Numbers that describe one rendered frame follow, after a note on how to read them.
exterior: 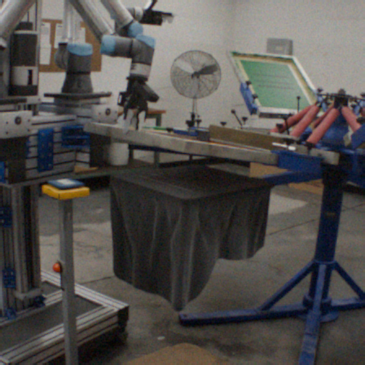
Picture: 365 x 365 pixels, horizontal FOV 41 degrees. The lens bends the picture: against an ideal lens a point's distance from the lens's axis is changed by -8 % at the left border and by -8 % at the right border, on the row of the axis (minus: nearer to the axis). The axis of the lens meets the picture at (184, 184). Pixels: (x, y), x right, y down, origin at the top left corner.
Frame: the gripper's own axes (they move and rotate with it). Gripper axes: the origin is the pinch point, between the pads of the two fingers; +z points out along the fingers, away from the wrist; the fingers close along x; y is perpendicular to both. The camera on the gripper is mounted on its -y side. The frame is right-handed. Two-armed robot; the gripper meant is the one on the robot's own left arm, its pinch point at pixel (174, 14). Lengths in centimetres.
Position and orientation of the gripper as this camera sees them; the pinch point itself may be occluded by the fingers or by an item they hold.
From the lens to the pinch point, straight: 272.5
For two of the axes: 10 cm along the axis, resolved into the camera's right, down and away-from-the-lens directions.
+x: 5.2, 3.4, -7.8
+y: -1.2, 9.4, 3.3
